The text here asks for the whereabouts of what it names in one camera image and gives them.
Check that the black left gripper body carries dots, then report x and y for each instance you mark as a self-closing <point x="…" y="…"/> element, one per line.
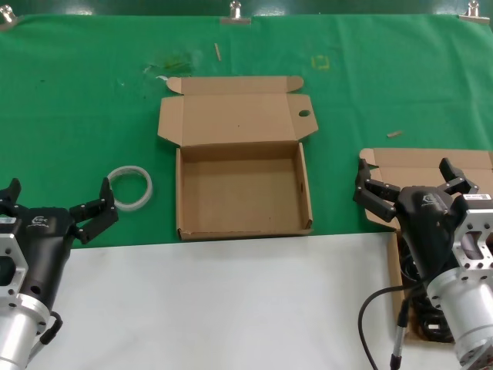
<point x="46" y="246"/>

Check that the small cardboard scrap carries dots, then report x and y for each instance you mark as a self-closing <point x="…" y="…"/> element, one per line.
<point x="394" y="134"/>

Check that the clear tape roll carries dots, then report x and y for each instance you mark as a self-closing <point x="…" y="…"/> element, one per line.
<point x="131" y="168"/>

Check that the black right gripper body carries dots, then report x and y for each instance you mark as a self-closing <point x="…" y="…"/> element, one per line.
<point x="427" y="223"/>

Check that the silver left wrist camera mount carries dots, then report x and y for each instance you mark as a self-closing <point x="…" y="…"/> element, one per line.
<point x="9" y="246"/>

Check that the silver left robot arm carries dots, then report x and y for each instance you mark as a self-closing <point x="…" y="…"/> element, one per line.
<point x="19" y="331"/>

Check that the small wooden stick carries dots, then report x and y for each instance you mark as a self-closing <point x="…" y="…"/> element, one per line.
<point x="217" y="51"/>

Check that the white tape scrap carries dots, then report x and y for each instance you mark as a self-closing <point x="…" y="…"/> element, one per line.
<point x="161" y="78"/>

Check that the silver binder clip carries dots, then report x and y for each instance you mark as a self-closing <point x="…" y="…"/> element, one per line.
<point x="473" y="15"/>
<point x="235" y="19"/>
<point x="5" y="17"/>

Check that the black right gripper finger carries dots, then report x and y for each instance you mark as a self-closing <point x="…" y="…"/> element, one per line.
<point x="458" y="181"/>
<point x="375" y="198"/>

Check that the empty open cardboard box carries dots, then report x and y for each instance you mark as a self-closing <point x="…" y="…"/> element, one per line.
<point x="239" y="192"/>

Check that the green table cloth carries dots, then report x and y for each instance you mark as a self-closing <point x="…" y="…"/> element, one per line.
<point x="77" y="115"/>

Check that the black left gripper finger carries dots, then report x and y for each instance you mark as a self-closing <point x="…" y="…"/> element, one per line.
<point x="9" y="194"/>
<point x="96" y="214"/>

